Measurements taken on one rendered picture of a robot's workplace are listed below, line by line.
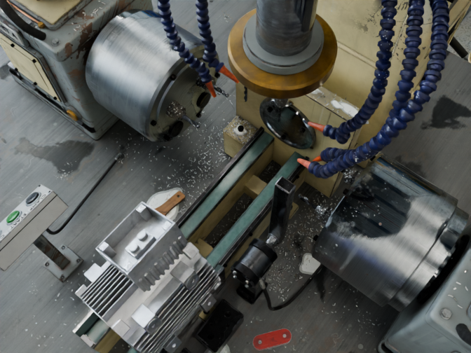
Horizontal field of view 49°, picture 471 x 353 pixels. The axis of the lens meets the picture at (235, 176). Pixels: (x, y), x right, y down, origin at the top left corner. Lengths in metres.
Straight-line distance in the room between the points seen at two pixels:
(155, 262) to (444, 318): 0.48
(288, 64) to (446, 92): 0.82
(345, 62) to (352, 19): 0.11
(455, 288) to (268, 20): 0.52
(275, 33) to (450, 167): 0.78
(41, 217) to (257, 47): 0.53
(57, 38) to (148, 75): 0.21
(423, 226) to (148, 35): 0.66
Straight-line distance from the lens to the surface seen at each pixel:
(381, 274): 0.96
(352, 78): 1.14
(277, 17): 0.77
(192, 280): 0.94
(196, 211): 1.17
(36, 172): 1.44
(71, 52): 1.19
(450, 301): 0.93
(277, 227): 0.98
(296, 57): 0.83
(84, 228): 1.34
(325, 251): 0.98
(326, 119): 1.07
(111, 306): 0.95
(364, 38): 1.06
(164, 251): 0.93
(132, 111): 1.12
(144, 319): 0.93
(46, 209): 1.07
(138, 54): 1.11
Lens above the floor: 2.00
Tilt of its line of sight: 64 degrees down
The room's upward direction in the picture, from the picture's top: 1 degrees counter-clockwise
